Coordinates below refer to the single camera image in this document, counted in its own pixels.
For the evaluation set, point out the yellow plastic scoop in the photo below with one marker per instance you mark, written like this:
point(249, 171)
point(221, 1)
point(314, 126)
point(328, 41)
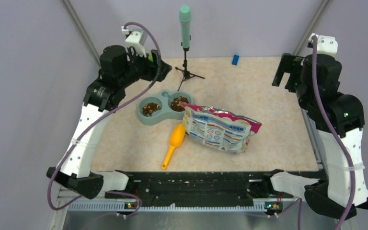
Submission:
point(175, 141)

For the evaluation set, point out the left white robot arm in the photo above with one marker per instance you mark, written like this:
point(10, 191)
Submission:
point(74, 169)

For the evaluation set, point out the black tripod microphone stand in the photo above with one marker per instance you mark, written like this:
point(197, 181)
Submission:
point(187, 75)

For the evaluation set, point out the green double pet bowl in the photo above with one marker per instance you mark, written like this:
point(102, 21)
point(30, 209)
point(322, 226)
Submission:
point(163, 98)

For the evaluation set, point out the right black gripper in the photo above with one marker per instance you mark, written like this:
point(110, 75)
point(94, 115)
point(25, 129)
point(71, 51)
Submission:
point(286, 64)

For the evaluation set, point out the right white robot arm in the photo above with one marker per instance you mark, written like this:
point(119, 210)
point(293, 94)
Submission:
point(339, 119)

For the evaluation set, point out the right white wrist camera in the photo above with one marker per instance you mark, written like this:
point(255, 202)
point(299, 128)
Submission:
point(325, 44)

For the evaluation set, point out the grey cable duct strip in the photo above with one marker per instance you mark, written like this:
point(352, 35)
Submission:
point(120, 206)

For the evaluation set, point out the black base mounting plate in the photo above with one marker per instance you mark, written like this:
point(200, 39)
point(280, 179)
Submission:
point(197, 189)

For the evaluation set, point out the cat food bag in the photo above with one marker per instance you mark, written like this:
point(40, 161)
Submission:
point(218, 129)

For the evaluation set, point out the green microphone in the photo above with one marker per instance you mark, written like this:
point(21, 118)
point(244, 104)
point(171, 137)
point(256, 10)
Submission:
point(185, 17)

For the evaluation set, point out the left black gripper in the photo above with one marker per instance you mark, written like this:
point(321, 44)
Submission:
point(151, 66)

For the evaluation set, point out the blue block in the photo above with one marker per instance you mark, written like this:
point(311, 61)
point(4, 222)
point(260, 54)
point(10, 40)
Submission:
point(235, 60)

